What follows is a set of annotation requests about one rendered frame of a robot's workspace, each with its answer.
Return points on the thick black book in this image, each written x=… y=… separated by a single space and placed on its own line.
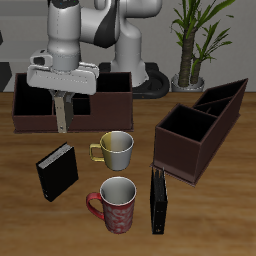
x=59 y=173

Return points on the dark brown desk caddy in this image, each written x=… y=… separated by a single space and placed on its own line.
x=110 y=110
x=181 y=150

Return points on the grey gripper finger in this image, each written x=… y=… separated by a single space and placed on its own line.
x=69 y=111
x=60 y=113

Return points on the thin black book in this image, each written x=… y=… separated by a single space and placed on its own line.
x=159 y=203

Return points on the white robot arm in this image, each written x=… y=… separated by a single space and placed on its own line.
x=63 y=33

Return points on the yellow and white mug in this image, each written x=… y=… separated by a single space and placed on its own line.
x=116 y=156

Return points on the red patterned mug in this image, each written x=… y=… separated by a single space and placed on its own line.
x=118 y=213

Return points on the green pot plant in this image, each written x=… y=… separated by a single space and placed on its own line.
x=186 y=50

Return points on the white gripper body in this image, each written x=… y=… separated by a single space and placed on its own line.
x=63 y=80

